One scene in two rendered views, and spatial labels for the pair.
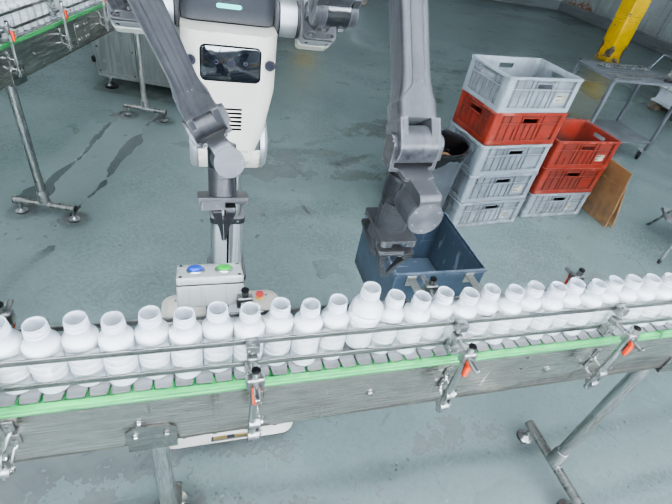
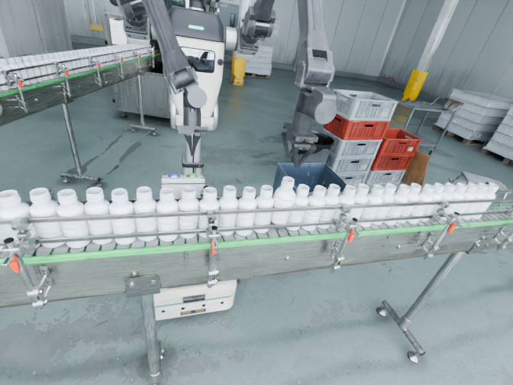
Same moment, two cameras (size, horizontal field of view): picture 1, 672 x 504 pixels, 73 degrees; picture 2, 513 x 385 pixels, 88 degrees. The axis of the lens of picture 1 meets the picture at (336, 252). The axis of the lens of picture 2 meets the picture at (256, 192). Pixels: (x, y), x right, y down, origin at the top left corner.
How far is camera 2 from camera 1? 0.23 m
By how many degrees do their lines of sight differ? 7
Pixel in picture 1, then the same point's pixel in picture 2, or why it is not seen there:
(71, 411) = (88, 260)
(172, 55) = (162, 24)
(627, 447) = (447, 318)
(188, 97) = (172, 56)
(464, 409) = (342, 295)
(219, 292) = not seen: hidden behind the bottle
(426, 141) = (324, 64)
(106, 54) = (121, 98)
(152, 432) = (143, 281)
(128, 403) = (127, 256)
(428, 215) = (327, 109)
